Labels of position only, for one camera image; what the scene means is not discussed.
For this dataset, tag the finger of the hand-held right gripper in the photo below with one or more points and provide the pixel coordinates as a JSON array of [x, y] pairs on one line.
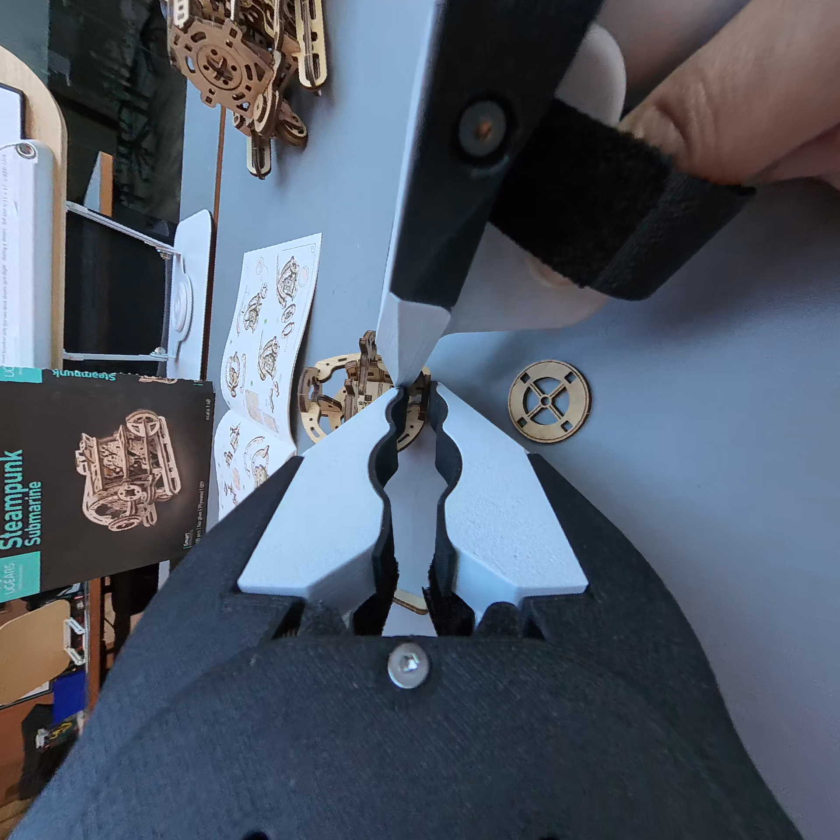
[[410, 334]]

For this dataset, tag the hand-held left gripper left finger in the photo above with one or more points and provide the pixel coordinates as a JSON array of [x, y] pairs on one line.
[[315, 525]]

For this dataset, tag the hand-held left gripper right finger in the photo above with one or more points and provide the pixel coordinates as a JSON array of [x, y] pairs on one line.
[[512, 525]]

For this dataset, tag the small wooden model assembly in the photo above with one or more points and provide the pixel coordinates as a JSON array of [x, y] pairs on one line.
[[359, 382]]

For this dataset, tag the black model kit box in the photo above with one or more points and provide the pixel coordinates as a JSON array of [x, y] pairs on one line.
[[65, 459]]

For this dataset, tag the large wooden mechanical model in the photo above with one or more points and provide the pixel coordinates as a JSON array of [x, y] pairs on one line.
[[223, 65]]

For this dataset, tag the person's right hand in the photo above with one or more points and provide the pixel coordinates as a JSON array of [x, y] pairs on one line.
[[754, 124]]

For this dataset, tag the white assembly instruction booklet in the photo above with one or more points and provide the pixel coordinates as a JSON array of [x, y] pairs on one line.
[[275, 341]]

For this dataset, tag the spoked wooden wheel disc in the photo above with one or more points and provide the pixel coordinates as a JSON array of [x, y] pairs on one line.
[[581, 387]]

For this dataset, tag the tan wooden chair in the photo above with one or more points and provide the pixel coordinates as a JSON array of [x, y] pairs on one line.
[[33, 656]]

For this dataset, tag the wooden display board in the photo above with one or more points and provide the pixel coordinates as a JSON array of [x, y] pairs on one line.
[[58, 197]]

